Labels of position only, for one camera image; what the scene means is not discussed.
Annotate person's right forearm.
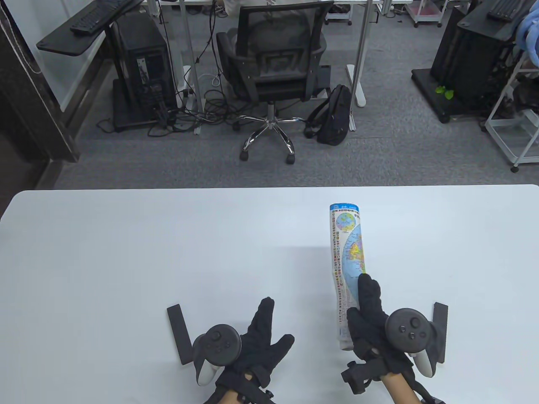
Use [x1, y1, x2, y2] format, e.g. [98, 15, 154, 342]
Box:
[380, 372, 422, 404]

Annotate person's right hand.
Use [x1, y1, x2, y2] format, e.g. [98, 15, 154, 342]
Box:
[346, 274, 415, 375]

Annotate tangle of black cables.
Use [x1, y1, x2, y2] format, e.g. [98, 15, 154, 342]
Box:
[97, 63, 264, 137]

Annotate blue garment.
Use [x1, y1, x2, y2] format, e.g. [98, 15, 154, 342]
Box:
[515, 8, 539, 66]

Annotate black keyboard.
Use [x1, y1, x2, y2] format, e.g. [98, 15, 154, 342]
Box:
[488, 0, 527, 21]
[69, 0, 146, 35]

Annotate person's left hand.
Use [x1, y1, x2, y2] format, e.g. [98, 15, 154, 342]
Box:
[215, 298, 295, 390]

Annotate black mesh office chair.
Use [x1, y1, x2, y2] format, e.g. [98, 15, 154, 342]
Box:
[216, 0, 335, 165]

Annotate white metal rack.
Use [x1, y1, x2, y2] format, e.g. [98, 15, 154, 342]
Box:
[484, 50, 539, 173]

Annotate black computer cart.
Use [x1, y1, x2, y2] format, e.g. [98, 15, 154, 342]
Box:
[412, 0, 529, 124]
[36, 0, 182, 132]

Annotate black backpack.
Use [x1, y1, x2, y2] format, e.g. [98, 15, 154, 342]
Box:
[304, 84, 352, 146]

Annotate black computer tower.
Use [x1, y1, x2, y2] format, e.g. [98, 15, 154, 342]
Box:
[113, 15, 178, 122]
[430, 6, 512, 110]

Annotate colourful world map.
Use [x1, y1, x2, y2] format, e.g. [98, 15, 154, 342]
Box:
[328, 203, 369, 351]

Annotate black and white controller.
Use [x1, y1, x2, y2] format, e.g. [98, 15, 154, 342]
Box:
[385, 309, 434, 378]
[192, 324, 243, 386]

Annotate black bar paperweight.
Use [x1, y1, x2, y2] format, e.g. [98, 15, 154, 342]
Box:
[167, 304, 198, 365]
[432, 302, 448, 363]

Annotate white desk frame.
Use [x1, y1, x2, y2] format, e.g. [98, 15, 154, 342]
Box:
[147, 0, 415, 135]

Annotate white wheeled cart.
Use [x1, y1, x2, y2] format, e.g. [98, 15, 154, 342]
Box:
[326, 0, 353, 26]
[405, 0, 448, 28]

